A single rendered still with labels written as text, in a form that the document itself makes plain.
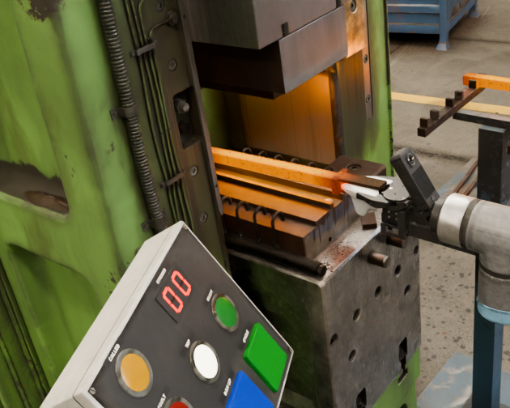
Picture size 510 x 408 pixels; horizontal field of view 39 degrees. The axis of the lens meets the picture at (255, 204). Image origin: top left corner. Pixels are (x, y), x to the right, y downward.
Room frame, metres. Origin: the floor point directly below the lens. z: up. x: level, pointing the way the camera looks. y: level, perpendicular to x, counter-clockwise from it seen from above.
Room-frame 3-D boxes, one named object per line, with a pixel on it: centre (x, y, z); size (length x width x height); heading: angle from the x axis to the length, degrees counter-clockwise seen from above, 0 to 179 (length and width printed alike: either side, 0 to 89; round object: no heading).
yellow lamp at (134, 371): (0.63, 0.17, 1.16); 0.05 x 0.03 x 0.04; 137
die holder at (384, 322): (1.39, -0.02, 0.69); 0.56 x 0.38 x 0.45; 47
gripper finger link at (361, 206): (1.16, -0.20, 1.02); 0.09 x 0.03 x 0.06; 49
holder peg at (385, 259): (1.17, -0.23, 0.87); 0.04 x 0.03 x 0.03; 47
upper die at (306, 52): (1.34, 0.01, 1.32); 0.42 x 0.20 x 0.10; 47
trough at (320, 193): (1.36, -0.01, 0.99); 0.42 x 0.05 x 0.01; 47
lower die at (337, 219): (1.34, 0.01, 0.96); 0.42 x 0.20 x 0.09; 47
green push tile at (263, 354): (0.79, 0.02, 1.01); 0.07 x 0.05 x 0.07; 162
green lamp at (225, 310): (0.80, 0.07, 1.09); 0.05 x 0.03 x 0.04; 137
